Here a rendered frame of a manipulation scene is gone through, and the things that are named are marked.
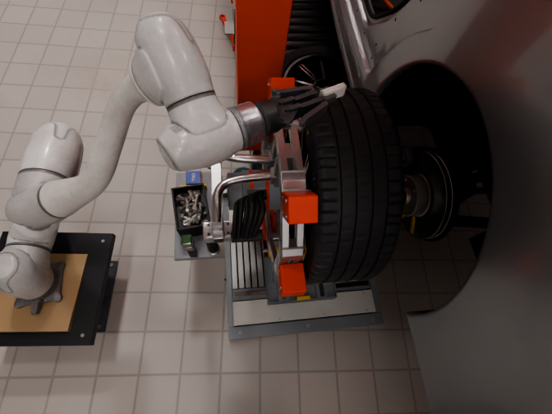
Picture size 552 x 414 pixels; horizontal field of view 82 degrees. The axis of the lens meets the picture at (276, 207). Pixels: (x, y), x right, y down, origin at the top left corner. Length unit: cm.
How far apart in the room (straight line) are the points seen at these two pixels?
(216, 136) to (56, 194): 46
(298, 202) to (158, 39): 43
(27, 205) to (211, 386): 123
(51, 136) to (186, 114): 55
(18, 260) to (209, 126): 108
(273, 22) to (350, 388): 168
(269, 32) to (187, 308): 139
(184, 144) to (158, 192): 150
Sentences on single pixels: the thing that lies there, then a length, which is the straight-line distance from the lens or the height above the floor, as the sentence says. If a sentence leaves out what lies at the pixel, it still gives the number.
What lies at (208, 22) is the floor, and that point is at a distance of 309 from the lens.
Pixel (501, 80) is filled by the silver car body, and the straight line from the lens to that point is 84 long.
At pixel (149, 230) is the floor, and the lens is 202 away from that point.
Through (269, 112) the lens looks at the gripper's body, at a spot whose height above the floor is 131.
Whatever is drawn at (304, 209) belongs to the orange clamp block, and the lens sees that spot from 76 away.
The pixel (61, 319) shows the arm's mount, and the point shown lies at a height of 32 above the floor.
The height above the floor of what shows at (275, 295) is 15.
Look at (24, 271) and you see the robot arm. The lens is 154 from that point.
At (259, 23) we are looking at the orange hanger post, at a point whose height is 119.
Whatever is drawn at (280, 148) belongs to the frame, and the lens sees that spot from 87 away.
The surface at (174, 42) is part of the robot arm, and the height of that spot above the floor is 142.
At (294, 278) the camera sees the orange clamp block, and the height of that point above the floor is 88.
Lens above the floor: 183
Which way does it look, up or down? 65 degrees down
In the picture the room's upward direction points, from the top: 13 degrees clockwise
